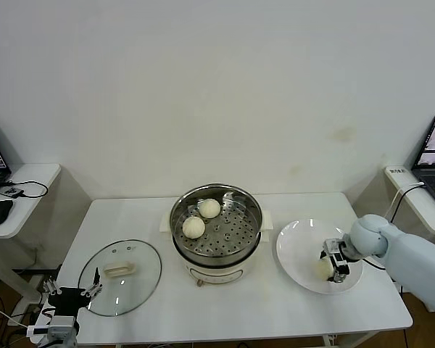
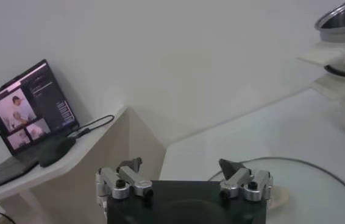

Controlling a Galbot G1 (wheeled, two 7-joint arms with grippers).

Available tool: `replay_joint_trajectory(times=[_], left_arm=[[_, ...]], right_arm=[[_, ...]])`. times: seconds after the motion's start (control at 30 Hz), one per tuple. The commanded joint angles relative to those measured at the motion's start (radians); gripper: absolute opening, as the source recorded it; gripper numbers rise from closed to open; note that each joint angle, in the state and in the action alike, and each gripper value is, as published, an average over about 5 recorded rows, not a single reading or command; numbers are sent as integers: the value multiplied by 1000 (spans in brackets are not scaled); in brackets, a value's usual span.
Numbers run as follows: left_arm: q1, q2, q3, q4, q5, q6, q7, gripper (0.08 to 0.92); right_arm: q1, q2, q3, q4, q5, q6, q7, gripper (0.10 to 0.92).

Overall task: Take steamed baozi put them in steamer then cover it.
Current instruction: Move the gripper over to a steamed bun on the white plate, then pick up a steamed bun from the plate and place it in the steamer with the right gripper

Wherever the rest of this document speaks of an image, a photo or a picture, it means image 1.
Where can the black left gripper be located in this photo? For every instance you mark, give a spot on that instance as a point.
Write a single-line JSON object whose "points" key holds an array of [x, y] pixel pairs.
{"points": [[69, 299]]}

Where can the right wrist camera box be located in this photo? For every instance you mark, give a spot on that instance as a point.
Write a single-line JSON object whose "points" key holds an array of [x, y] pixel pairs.
{"points": [[333, 246]]}

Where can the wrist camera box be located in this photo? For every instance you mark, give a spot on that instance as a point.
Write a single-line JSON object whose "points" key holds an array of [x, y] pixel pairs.
{"points": [[333, 246], [62, 325]]}

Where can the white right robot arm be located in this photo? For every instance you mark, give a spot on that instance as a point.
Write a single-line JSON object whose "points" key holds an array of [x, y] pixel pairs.
{"points": [[413, 261]]}

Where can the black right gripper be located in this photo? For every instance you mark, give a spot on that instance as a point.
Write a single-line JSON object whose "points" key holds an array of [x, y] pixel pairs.
{"points": [[349, 253]]}

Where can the small black usb device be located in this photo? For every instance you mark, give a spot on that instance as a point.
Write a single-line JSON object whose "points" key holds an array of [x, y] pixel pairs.
{"points": [[11, 191]]}

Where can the cream electric cooking pot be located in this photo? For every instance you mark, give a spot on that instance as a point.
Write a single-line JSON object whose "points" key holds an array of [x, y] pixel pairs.
{"points": [[217, 272]]}

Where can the white steamed baozi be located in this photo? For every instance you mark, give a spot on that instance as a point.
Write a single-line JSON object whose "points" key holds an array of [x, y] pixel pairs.
{"points": [[323, 270], [209, 209], [194, 227]]}

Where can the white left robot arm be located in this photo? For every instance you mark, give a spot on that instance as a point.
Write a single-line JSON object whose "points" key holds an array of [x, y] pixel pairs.
{"points": [[63, 342]]}

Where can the white side desk with label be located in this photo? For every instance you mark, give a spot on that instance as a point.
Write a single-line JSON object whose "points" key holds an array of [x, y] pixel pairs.
{"points": [[420, 214]]}

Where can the white round plate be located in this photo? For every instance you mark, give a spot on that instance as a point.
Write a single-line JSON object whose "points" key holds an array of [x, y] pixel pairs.
{"points": [[301, 253]]}

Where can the stainless steel steamer basket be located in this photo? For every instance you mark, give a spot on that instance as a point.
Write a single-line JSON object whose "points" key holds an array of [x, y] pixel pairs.
{"points": [[239, 232]]}

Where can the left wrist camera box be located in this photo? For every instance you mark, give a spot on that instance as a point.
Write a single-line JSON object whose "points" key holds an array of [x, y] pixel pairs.
{"points": [[62, 325]]}

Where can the white printed label sticker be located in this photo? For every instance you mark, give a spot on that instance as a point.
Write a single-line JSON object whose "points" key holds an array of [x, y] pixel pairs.
{"points": [[397, 172]]}

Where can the white side desk with mouse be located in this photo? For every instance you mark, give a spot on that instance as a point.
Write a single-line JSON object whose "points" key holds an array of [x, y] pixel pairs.
{"points": [[32, 203]]}

